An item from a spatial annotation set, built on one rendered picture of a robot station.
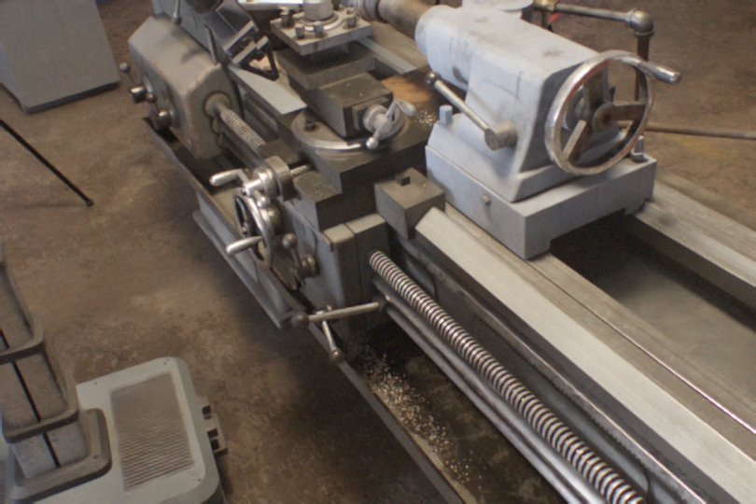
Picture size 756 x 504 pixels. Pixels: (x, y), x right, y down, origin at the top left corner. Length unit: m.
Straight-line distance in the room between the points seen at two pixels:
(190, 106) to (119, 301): 0.85
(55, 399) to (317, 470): 0.72
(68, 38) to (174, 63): 1.82
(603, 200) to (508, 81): 0.29
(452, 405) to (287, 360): 0.88
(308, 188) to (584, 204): 0.57
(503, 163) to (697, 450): 0.61
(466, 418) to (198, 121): 1.23
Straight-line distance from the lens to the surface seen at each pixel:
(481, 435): 1.90
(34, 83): 4.52
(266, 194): 1.87
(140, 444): 2.24
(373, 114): 1.76
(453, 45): 1.76
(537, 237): 1.63
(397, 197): 1.77
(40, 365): 2.03
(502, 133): 1.59
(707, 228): 1.76
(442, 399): 1.97
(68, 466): 2.21
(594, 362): 1.44
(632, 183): 1.74
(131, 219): 3.57
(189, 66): 2.66
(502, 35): 1.72
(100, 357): 2.94
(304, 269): 1.93
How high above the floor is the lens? 1.82
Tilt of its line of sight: 35 degrees down
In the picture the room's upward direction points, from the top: 7 degrees counter-clockwise
